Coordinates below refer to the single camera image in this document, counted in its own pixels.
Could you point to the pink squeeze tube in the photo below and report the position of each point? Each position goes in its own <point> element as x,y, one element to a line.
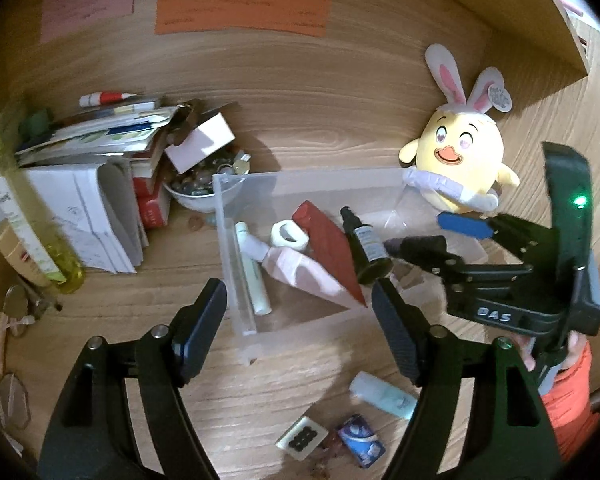
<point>300,272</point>

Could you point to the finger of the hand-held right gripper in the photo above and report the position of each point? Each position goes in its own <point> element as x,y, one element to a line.
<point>465,225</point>
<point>425,250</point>

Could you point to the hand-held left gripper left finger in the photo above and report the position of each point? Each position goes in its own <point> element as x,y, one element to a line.
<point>200,330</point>

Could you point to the person's right forearm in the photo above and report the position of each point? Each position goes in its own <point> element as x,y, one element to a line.
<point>570,400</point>

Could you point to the red pouch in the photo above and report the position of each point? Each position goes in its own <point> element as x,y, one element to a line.
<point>330,245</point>

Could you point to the round eyeglasses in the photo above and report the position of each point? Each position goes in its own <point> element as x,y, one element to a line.
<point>15,305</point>

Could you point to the red box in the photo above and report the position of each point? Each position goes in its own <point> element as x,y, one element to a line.
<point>150,210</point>

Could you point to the pile of booklets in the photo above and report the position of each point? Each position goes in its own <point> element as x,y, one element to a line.
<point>105,132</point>

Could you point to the white bandage roll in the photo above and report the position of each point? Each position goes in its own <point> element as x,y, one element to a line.
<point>285,235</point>

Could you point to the white folded paper stack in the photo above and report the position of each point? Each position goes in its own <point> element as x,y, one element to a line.
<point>80,200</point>

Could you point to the clear plastic storage box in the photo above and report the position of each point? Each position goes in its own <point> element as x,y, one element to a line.
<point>330,195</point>

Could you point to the beige cream tube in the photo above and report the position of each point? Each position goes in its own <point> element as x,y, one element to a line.
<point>15,252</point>

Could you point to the pink paper note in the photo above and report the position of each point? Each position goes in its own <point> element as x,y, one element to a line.
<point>85,5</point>

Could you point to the slim white tube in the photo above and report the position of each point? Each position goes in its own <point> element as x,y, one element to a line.
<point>255,280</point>

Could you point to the person's right hand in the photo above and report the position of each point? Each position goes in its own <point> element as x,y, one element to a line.
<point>575,347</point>

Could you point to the blue packet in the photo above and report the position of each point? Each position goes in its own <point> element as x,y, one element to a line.
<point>360,442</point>

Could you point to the dark dropper bottle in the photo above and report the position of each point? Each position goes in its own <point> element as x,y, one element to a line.
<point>367,245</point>

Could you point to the yellow green spray bottle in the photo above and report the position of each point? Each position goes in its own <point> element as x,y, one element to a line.
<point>30,240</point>

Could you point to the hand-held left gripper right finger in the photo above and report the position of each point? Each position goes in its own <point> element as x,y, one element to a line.
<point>395,340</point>

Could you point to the teal tube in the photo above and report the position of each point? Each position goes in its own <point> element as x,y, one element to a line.
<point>385,395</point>

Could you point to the red white marker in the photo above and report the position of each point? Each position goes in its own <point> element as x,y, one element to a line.
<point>107,97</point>

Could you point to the yellow chick plush toy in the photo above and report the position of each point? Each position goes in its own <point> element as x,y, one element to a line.
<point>460,160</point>

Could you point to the bowl of glass pebbles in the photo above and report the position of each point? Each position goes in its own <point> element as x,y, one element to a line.
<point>200,200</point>

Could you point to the small white box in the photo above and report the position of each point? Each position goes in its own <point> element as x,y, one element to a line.
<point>200,142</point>

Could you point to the small green object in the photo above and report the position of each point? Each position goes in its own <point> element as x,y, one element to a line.
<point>37,122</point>

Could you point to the white card black pattern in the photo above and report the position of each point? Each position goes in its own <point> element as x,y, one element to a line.
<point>302,437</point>

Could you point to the orange paper note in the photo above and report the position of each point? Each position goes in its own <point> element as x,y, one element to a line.
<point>240,10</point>

